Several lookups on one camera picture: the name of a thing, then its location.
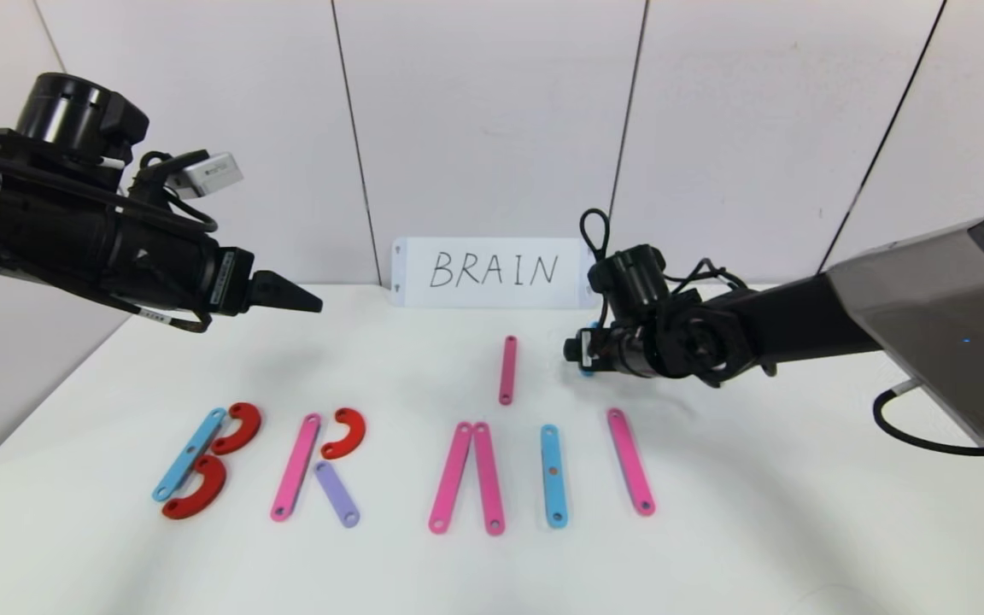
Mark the black cable with silver plug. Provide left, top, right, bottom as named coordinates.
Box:
left=874, top=380, right=984, bottom=458

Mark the black right arm cable loop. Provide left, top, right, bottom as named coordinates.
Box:
left=579, top=209, right=613, bottom=261

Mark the short pink bar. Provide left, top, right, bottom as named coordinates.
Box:
left=607, top=408, right=657, bottom=517

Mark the large red arc piece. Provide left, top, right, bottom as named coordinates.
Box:
left=210, top=402, right=262, bottom=455
left=161, top=454, right=228, bottom=520

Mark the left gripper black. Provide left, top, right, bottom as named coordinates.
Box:
left=108, top=211, right=324, bottom=318

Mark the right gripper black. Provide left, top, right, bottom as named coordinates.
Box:
left=563, top=327, right=647, bottom=373

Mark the long blue bar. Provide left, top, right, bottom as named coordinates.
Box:
left=153, top=407, right=228, bottom=502
left=540, top=424, right=568, bottom=529

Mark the short purple bar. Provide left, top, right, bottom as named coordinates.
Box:
left=314, top=461, right=361, bottom=528

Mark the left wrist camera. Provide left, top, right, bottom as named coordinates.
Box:
left=166, top=152, right=245, bottom=200

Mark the small red arc piece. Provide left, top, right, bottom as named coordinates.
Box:
left=321, top=407, right=367, bottom=460

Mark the white sign reading BRAIN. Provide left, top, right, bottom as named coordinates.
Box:
left=391, top=237, right=600, bottom=310

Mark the long pink bar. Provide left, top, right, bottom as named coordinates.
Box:
left=472, top=422, right=507, bottom=536
left=270, top=413, right=322, bottom=522
left=428, top=421, right=473, bottom=535
left=498, top=336, right=518, bottom=406

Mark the short blue bar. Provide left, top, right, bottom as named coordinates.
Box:
left=579, top=320, right=604, bottom=378

